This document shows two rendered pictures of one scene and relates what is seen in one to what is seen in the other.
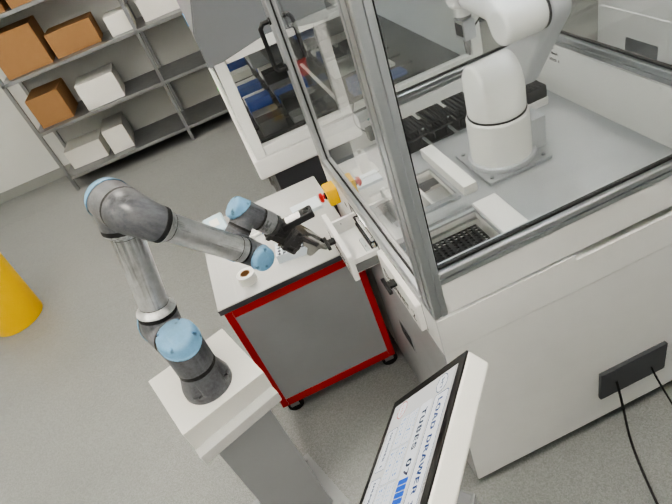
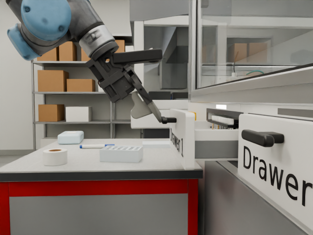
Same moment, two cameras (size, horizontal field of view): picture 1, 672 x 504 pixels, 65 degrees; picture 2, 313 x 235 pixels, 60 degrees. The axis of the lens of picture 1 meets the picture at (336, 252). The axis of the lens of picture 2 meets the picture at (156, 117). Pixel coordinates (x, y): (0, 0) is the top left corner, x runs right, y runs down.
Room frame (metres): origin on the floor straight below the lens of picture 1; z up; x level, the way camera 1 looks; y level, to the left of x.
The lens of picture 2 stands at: (0.81, 0.01, 0.95)
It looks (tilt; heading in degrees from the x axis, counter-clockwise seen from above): 4 degrees down; 2
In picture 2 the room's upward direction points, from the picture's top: straight up
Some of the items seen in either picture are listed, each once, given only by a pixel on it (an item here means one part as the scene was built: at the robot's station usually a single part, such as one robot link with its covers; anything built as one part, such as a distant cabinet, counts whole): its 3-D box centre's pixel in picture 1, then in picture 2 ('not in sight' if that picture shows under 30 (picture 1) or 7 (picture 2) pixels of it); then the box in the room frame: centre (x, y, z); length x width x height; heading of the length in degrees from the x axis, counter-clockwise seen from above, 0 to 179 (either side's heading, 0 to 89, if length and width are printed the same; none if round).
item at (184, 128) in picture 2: (340, 245); (179, 133); (1.46, -0.02, 0.87); 0.29 x 0.02 x 0.11; 5
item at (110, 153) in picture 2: (291, 248); (122, 153); (1.68, 0.16, 0.78); 0.12 x 0.08 x 0.04; 85
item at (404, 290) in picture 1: (400, 288); (285, 162); (1.16, -0.14, 0.87); 0.29 x 0.02 x 0.11; 5
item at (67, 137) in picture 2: (216, 226); (71, 137); (2.04, 0.45, 0.78); 0.15 x 0.10 x 0.04; 10
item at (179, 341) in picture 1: (183, 346); not in sight; (1.13, 0.50, 1.00); 0.13 x 0.12 x 0.14; 30
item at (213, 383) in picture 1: (201, 373); not in sight; (1.12, 0.50, 0.88); 0.15 x 0.15 x 0.10
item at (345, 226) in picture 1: (394, 222); (263, 136); (1.48, -0.23, 0.86); 0.40 x 0.26 x 0.06; 95
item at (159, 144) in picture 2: (306, 207); (157, 144); (1.94, 0.05, 0.77); 0.13 x 0.09 x 0.02; 96
